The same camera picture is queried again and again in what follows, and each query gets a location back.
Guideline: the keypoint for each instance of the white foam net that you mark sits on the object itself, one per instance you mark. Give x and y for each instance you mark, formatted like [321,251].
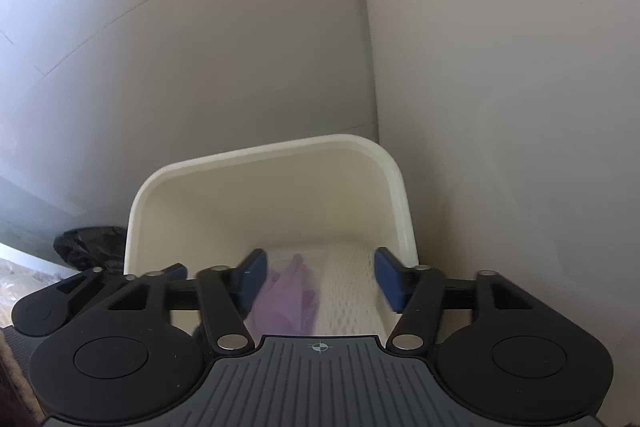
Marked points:
[350,297]

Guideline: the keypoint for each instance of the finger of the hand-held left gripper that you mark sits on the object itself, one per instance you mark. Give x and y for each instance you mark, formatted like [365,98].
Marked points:
[179,272]

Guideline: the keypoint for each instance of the black plastic bag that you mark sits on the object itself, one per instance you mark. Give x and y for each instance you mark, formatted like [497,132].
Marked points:
[85,244]

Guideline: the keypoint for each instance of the white plastic bin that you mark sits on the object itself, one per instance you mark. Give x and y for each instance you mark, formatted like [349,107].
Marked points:
[260,187]

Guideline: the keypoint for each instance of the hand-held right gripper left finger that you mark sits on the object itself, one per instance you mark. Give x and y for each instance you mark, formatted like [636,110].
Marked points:
[252,279]

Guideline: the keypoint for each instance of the purple glove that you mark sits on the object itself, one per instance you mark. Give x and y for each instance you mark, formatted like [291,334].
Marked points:
[290,302]

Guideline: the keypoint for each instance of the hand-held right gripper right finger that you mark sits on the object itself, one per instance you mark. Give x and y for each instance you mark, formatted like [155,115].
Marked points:
[389,279]

